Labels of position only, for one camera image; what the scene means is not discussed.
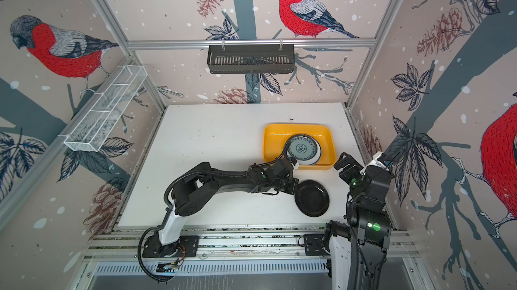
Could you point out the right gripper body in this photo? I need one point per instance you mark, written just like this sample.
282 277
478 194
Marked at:
356 186

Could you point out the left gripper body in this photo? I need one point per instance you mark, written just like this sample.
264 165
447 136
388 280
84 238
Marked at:
287 185

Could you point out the teal patterned plate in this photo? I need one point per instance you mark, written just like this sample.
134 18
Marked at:
291 153

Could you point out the yellow plastic bin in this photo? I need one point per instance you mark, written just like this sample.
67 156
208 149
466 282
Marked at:
276 135

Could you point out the white plate black rim back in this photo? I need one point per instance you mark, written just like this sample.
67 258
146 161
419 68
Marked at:
308 151

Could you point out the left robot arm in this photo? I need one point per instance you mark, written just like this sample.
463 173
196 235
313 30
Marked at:
189 193

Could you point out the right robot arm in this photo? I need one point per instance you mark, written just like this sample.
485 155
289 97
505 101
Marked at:
359 246

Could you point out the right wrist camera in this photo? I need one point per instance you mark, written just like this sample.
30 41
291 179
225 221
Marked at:
381 160

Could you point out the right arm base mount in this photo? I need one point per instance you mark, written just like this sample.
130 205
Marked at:
315 244

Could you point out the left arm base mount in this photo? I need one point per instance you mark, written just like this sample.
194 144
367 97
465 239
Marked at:
185 247

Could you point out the black hanging wall basket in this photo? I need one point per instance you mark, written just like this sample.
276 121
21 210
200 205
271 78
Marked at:
251 59

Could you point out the white wire mesh shelf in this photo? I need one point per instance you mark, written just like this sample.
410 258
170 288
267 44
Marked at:
95 127

